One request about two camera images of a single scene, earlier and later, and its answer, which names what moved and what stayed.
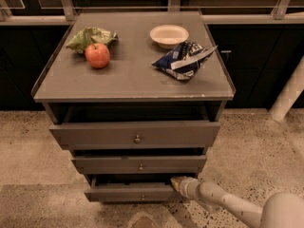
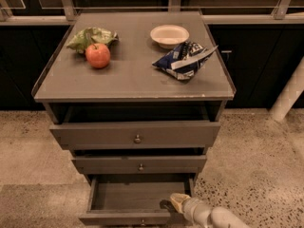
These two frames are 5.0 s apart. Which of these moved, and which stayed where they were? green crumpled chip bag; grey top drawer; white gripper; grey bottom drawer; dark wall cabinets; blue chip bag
Moved: grey bottom drawer; white gripper
Stayed: blue chip bag; dark wall cabinets; grey top drawer; green crumpled chip bag
